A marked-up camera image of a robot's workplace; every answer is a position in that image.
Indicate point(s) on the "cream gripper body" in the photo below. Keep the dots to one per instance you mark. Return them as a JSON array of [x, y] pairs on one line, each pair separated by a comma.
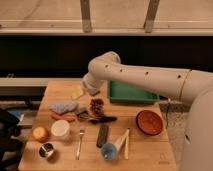
[[77, 92]]

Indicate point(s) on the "blue-grey towel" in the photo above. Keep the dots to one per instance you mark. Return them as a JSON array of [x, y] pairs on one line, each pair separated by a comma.
[[63, 107]]

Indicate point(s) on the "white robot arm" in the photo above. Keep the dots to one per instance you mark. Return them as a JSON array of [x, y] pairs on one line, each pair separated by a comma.
[[188, 86]]

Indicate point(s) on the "blue cup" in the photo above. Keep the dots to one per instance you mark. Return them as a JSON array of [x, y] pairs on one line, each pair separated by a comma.
[[109, 151]]

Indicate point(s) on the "metal cup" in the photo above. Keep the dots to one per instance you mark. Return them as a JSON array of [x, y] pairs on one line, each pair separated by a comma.
[[46, 150]]

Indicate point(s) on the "small dark brush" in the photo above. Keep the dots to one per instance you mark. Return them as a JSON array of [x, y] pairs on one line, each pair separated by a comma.
[[82, 114]]

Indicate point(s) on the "pine cone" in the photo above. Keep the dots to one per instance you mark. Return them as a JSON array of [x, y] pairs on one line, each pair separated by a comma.
[[96, 107]]

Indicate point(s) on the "orange carrot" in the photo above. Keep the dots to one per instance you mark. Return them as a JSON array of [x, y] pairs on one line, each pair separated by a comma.
[[67, 118]]

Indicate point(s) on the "dark spoon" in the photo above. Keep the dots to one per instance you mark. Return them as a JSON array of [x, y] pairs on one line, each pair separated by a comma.
[[104, 119]]

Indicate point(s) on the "silver fork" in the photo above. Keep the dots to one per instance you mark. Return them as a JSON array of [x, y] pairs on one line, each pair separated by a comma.
[[81, 135]]

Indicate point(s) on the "green plastic tray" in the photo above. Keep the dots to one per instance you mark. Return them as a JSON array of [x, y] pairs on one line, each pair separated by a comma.
[[123, 93]]

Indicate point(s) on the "white lidded jar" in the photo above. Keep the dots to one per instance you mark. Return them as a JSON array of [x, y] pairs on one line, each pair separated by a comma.
[[61, 129]]

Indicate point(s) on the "black remote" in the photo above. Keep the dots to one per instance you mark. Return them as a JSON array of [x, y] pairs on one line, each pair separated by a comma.
[[102, 135]]

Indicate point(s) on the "apple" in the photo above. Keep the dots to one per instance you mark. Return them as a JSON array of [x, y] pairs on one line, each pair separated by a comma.
[[40, 134]]

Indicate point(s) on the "white cone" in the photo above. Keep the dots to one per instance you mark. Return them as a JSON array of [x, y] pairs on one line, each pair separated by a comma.
[[119, 142]]

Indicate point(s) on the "wooden stick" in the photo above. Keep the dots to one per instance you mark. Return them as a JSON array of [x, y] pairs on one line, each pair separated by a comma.
[[126, 150]]

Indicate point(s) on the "red-brown bowl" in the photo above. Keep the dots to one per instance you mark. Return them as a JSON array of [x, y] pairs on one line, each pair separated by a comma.
[[149, 122]]

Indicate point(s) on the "black chair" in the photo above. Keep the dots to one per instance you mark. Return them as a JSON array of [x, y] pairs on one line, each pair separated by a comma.
[[9, 128]]

